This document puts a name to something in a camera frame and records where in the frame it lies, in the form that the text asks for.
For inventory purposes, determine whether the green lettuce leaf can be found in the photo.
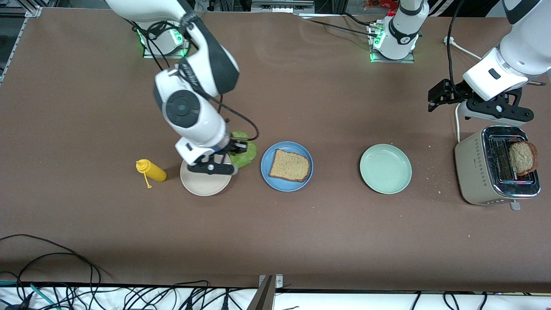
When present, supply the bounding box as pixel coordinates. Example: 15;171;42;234
227;131;258;169

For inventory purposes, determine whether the brown bread slice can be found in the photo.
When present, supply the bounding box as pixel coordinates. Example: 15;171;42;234
269;149;311;183
509;140;539;176

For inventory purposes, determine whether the yellow squeeze bottle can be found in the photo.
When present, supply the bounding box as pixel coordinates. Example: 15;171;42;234
136;159;167;189

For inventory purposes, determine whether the blue plate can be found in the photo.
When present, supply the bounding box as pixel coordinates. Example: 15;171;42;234
260;141;314;192

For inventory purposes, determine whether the beige plate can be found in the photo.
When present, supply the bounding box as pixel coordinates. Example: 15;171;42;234
180;160;233;197

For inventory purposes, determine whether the light green plate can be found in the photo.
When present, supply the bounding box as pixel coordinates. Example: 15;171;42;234
359;143;412;195

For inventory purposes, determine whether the beige chrome toaster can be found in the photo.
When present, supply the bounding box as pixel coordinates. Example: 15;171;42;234
454;125;541;211

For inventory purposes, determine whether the black right camera bracket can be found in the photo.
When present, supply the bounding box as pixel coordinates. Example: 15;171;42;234
188;153;238;175

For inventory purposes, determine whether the black camera bracket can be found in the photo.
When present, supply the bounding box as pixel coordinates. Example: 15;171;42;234
467;86;535;126
188;153;238;175

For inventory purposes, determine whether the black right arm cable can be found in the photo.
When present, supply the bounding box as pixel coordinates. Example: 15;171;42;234
129;17;260;143

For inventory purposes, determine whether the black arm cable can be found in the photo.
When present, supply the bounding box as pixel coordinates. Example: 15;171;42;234
129;17;260;143
446;0;466;100

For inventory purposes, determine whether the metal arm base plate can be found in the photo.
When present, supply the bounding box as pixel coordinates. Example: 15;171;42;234
143;18;191;59
369;22;416;64

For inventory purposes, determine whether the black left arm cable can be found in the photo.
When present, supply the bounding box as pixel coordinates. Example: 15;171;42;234
446;0;466;100

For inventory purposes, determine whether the white toaster power cable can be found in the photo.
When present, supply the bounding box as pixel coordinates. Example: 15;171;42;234
443;36;480;143

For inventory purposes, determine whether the black left camera bracket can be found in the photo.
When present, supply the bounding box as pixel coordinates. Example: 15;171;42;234
467;86;535;126

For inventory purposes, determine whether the metal table edge bracket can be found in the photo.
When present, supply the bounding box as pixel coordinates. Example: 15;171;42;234
248;274;284;310

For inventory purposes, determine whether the aluminium frame profile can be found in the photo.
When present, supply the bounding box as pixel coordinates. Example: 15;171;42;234
252;0;315;13

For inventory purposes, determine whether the aluminium frame rail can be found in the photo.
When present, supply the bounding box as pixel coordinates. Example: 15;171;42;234
0;6;43;82

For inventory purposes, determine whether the teal cable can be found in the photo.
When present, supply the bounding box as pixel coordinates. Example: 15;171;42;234
0;280;59;310

